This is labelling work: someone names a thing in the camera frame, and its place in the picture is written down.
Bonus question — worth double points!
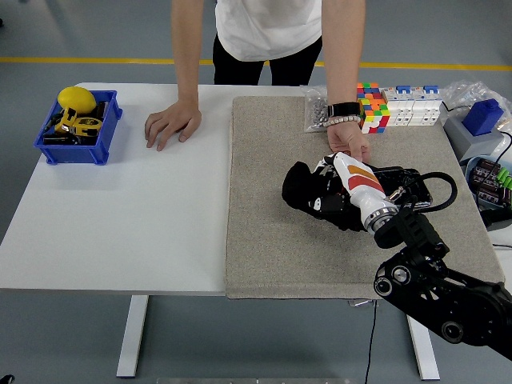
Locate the grey-brown mat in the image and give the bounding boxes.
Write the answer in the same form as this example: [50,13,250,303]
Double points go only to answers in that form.
[225,94,506,300]

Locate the yellow lemon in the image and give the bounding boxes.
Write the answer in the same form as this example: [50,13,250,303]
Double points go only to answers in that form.
[57,86,98,114]

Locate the yellow tape measure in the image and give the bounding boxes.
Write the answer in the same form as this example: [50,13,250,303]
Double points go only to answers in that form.
[71,115,103,138]

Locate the thin black hanging cable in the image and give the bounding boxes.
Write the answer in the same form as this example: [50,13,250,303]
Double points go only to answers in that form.
[363,298,379,384]

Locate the grey box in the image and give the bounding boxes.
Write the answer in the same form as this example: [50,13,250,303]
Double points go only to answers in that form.
[442,114,507,163]

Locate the yellow black hand tool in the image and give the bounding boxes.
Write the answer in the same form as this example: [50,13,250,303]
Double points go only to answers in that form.
[54,106,79,134]

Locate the multicolour puzzle cube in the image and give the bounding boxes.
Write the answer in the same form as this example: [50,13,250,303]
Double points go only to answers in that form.
[357,82,381,101]
[358,97,391,134]

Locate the crumpled clear plastic bag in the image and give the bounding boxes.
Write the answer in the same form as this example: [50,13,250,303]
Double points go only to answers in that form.
[439,78,512,133]

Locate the blue block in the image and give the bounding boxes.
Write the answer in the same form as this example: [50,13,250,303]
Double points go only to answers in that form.
[462,98,503,137]

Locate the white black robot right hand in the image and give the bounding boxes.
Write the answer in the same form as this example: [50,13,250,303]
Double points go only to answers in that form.
[306,151,395,233]

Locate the black glossy display panel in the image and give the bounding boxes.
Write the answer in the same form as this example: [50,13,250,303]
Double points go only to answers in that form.
[367,165,436,212]

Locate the white circuit breaker blue tab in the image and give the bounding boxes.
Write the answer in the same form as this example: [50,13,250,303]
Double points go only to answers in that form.
[382,85,415,127]
[411,85,443,127]

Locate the clear bag of metal nuts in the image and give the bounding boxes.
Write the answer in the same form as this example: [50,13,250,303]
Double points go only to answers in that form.
[299,85,331,134]

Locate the bead bracelet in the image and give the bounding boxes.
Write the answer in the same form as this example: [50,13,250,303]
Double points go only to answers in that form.
[322,114,363,128]

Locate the pale blue tray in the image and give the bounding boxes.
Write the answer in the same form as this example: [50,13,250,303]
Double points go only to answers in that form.
[458,154,512,232]

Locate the blue plastic bin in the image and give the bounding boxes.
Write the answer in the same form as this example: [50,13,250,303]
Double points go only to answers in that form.
[33,90,124,166]

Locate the person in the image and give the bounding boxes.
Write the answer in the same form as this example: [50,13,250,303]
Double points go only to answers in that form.
[211,0,324,86]

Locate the person's left hand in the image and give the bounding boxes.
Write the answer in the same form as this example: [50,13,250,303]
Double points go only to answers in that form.
[326,121,371,163]

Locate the person's right hand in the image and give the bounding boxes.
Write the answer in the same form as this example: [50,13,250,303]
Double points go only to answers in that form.
[144,98,203,152]

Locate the white table leg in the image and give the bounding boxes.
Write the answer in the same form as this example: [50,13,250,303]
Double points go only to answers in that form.
[402,299,441,381]
[115,294,150,379]

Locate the black wristwatch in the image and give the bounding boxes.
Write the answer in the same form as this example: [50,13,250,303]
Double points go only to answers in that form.
[326,101,362,118]

